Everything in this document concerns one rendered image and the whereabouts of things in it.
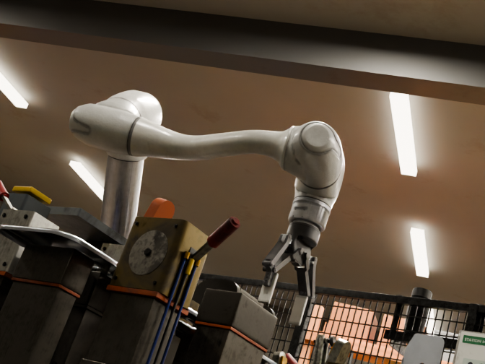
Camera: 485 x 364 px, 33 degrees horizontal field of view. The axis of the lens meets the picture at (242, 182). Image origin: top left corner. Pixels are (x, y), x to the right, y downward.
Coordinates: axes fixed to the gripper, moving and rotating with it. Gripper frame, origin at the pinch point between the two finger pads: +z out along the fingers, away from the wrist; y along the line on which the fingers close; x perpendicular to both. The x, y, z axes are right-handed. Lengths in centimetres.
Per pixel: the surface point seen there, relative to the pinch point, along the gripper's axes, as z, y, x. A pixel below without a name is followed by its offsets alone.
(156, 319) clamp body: 22, 61, 23
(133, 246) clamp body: 12, 63, 16
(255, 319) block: 13.1, 35.6, 20.9
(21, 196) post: 0, 53, -32
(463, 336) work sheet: -30, -101, 1
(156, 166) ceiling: -255, -399, -490
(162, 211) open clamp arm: 5, 60, 15
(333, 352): 6.7, -4.0, 13.8
